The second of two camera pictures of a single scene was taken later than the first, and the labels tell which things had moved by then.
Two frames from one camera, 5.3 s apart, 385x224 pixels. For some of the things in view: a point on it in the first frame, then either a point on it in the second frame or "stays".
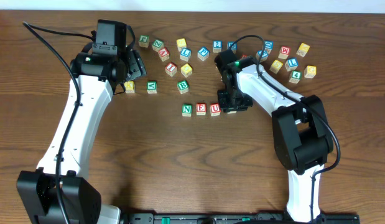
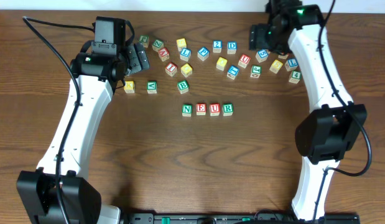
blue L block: (185, 54) stays
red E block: (201, 109) stays
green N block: (186, 110) stays
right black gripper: (234, 102) to (260, 37)
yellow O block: (186, 70) stays
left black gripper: (135, 66) to (134, 59)
